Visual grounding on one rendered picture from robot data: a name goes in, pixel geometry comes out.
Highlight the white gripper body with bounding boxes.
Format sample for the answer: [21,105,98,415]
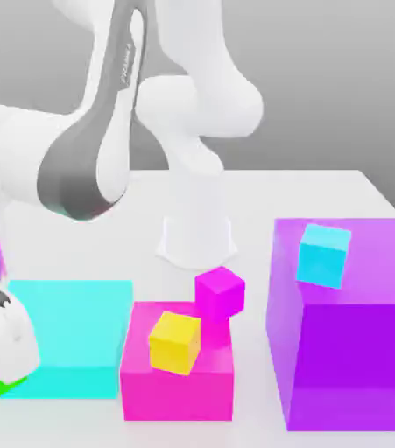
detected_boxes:
[0,289,41,385]

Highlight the small yellow cube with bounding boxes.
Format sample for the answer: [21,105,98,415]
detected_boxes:
[148,311,201,377]

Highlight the small magenta cube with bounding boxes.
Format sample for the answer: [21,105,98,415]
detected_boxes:
[194,266,246,322]

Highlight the small cyan cube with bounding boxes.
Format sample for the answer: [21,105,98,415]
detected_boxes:
[295,223,352,291]

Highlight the large cyan box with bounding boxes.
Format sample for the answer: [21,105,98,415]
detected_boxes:
[0,279,134,400]

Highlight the large pink box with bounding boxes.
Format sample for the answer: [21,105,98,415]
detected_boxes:
[119,301,235,423]

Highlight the large purple box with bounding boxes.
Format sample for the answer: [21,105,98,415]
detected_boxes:
[265,217,395,432]

